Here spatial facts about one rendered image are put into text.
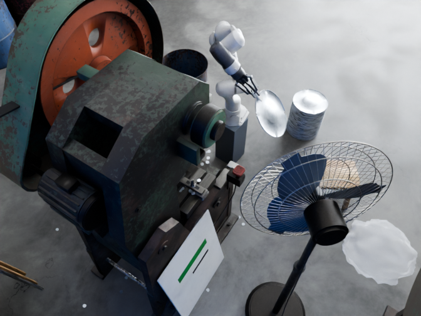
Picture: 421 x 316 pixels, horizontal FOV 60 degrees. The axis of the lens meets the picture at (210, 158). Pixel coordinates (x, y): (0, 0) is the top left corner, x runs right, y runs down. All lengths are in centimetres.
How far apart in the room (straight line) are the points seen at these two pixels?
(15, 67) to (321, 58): 323
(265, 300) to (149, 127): 159
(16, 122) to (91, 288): 142
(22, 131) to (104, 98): 38
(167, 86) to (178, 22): 315
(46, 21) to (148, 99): 49
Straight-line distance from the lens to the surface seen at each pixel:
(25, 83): 163
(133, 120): 139
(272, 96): 225
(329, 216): 133
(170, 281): 215
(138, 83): 154
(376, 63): 435
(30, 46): 162
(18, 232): 312
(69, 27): 166
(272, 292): 260
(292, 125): 327
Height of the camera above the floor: 251
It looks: 53 degrees down
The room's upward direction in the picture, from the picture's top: 1 degrees counter-clockwise
